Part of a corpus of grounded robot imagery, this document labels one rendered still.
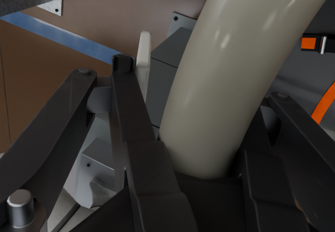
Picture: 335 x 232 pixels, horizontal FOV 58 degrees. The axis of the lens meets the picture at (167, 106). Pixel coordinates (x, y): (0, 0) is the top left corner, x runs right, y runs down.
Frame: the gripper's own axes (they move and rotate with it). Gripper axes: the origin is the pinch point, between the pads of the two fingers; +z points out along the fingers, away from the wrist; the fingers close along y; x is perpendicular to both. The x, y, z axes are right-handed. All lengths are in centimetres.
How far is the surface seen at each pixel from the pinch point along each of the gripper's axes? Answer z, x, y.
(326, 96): 96, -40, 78
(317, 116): 97, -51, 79
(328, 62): 97, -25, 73
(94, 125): 48, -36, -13
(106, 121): 47, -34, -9
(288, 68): 103, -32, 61
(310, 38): 99, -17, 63
